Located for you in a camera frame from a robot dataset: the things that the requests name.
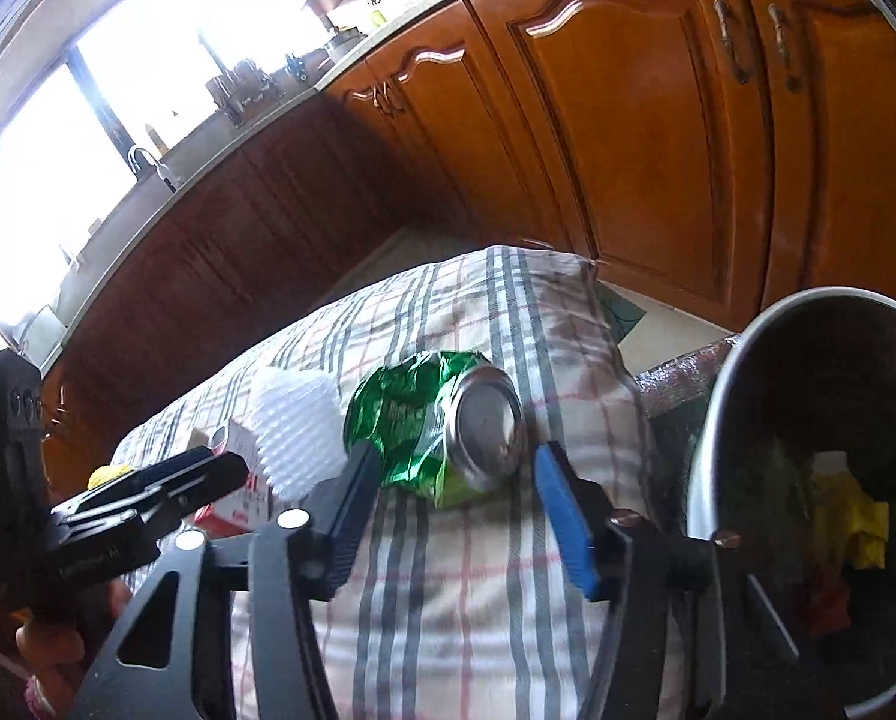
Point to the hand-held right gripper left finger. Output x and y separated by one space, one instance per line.
347 510

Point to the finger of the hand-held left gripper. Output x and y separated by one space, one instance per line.
118 491
200 487

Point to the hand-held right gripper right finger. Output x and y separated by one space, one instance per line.
560 510

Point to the red and white carton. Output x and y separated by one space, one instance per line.
257 499

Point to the crushed green can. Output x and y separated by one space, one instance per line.
485 435

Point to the white-rimmed round bin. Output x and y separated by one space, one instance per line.
718 420

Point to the person's left hand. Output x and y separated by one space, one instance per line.
47 649

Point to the yellow foam fruit net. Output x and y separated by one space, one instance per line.
111 474

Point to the white foam fruit net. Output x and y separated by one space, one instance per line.
294 427

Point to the plaid checked cloth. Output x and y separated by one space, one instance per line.
455 615

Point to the glittery plastic sheet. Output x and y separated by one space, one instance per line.
680 379

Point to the red snack bag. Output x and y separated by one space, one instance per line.
830 600

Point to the green and white carton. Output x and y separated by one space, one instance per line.
864 532

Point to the chrome faucet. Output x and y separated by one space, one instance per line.
164 172

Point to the dish soap bottle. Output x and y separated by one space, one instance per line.
152 139

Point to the white stone countertop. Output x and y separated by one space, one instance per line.
268 116

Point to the wooden lower cabinets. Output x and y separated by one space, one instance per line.
643 127

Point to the metal dish rack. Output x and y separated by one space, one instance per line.
245 90

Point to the kitchen window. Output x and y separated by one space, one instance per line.
118 52

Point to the white electric pot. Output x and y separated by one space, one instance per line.
343 41

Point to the small green bottle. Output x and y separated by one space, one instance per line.
377 17

